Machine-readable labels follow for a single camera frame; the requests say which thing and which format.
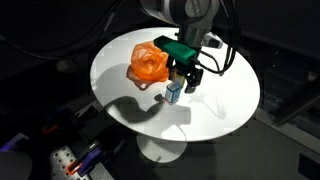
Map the grey round floor base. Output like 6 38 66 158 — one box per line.
55 58 79 74

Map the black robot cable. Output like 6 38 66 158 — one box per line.
191 0 242 76

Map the black floor box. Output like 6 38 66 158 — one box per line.
297 153 320 180

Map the grey hanging cable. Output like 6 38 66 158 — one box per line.
103 0 125 33

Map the purple orange clamp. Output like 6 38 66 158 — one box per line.
65 146 103 177

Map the purple bar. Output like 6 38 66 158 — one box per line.
0 132 29 152

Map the grey rounded object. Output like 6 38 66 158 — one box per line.
0 150 33 180

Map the clear blue box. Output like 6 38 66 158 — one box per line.
165 81 185 106

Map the perforated metal breadboard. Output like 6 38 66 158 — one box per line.
49 145 91 180

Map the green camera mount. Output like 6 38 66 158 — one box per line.
153 34 197 64

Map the orange plastic bag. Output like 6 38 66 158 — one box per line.
125 41 170 90

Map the small orange clamp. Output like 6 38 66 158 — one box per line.
41 123 60 135

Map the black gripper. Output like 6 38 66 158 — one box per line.
168 55 204 95

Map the white table pedestal base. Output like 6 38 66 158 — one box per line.
135 133 188 164

